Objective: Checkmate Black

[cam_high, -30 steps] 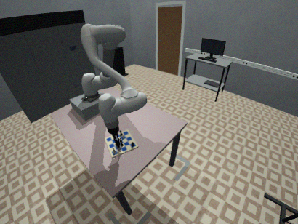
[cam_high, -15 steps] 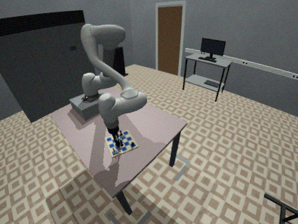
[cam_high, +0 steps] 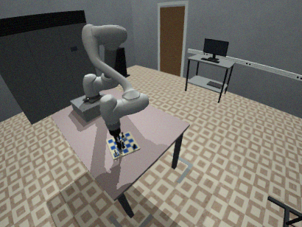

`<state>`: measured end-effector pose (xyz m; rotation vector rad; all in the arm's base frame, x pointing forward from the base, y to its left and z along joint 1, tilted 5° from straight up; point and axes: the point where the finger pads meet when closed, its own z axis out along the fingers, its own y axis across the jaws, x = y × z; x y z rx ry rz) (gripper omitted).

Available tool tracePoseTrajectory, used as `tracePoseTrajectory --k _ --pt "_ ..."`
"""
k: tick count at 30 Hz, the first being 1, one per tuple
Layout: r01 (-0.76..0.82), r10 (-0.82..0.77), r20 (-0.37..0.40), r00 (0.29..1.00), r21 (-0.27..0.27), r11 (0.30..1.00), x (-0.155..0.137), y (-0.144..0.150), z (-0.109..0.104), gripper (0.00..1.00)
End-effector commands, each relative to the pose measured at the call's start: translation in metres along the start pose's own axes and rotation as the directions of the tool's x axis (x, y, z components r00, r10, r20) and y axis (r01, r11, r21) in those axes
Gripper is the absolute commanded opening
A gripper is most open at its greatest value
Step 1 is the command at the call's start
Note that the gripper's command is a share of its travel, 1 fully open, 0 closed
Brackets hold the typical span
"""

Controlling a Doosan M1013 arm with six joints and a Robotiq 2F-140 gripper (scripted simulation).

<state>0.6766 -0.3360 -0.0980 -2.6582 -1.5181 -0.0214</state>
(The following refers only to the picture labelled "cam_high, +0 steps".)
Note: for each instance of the blue and cream chessboard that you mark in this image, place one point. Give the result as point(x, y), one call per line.
point(128, 143)

